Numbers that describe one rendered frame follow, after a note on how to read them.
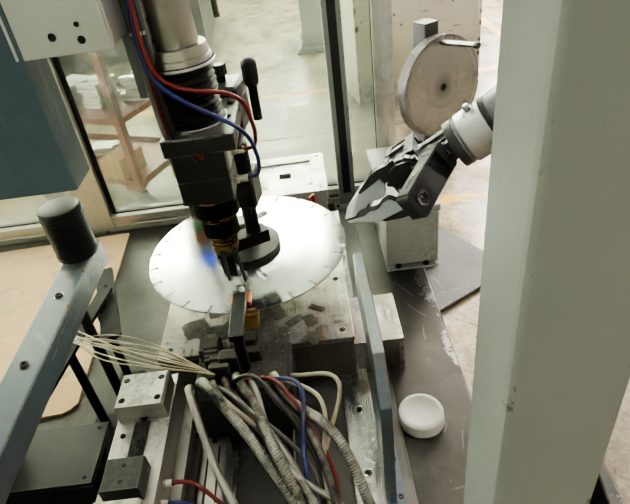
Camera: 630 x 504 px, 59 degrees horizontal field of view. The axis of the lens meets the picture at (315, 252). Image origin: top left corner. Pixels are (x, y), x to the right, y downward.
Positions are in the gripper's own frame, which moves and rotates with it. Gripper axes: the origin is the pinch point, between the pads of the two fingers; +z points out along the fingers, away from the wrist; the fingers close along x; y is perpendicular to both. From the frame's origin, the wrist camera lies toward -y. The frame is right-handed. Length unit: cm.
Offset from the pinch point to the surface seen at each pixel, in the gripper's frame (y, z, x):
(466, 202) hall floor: 170, 28, -99
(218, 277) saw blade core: -8.2, 20.3, 7.4
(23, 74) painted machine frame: -27.9, 1.6, 41.4
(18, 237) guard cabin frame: 31, 87, 32
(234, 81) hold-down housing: -7.3, -4.0, 27.4
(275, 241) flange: 0.1, 13.3, 3.9
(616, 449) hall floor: 33, 3, -119
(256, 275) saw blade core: -7.7, 15.3, 3.9
